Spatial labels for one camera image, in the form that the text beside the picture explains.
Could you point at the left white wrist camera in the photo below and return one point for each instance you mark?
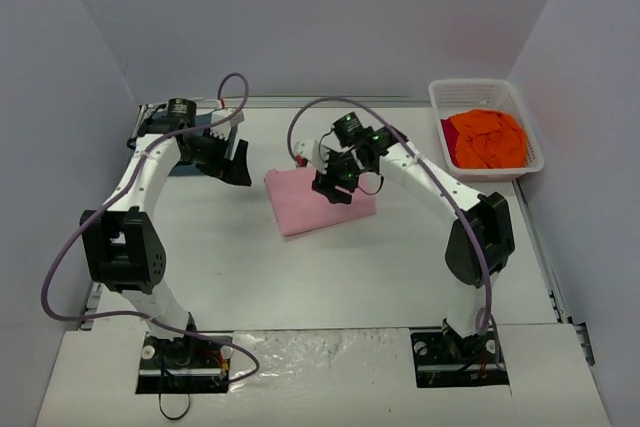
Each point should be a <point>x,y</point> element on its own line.
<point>225,122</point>

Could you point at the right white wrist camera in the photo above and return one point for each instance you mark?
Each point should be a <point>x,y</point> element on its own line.
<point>311,153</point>

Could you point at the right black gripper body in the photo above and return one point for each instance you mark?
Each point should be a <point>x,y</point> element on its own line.
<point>333,184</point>

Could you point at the red garment in basket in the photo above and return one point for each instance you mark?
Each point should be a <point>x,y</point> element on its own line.
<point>451,136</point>

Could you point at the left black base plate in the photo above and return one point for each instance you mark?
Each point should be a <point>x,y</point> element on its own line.
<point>183,366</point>

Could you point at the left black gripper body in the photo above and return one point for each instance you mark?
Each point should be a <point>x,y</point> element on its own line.
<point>220,161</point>

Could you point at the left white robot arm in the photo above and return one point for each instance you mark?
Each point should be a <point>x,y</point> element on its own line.
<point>123,249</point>

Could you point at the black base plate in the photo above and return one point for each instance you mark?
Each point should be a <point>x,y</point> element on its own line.
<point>441,360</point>
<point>183,366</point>

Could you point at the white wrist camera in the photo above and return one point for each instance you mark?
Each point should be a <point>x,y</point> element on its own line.
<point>225,122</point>
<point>311,153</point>

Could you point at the orange t-shirt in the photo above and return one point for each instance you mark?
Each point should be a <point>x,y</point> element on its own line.
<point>489,140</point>

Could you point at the white plastic basket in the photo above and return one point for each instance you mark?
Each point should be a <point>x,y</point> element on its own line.
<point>453,96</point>

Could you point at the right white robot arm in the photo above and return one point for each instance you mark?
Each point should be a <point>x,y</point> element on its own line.
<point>480,237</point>

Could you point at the pink t-shirt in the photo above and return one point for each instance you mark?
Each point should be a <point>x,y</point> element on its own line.
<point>299,210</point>

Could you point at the folded blue t-shirt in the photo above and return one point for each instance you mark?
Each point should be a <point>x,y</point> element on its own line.
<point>175,114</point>

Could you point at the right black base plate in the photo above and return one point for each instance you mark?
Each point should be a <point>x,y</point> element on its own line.
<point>441,360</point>

